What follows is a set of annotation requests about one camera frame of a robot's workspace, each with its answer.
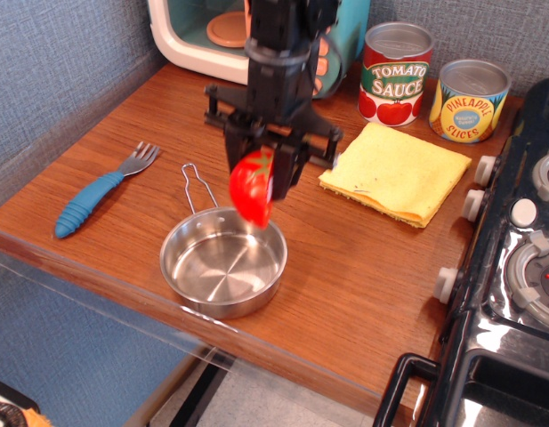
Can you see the yellow folded napkin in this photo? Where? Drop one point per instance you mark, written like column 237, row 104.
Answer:
column 396, row 174

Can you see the tomato sauce can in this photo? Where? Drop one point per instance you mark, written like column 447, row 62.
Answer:
column 395, row 66

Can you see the small steel pan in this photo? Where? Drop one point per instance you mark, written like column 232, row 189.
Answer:
column 220, row 265

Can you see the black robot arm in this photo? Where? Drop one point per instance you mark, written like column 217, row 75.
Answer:
column 289, row 25

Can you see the blue handled fork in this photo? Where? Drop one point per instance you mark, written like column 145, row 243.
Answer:
column 81, row 206

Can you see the pineapple slices can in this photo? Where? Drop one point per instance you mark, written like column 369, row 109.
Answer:
column 469, row 99

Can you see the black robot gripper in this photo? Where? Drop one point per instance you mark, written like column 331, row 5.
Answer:
column 275, row 110

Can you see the orange microwave plate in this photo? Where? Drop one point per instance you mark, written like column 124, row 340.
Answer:
column 228, row 30

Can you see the black toy stove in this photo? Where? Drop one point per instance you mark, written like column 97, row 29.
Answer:
column 493, row 368

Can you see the toy microwave oven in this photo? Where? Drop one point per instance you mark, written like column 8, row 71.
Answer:
column 179, row 30

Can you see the red toy tomato half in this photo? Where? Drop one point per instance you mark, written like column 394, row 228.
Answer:
column 251, row 183

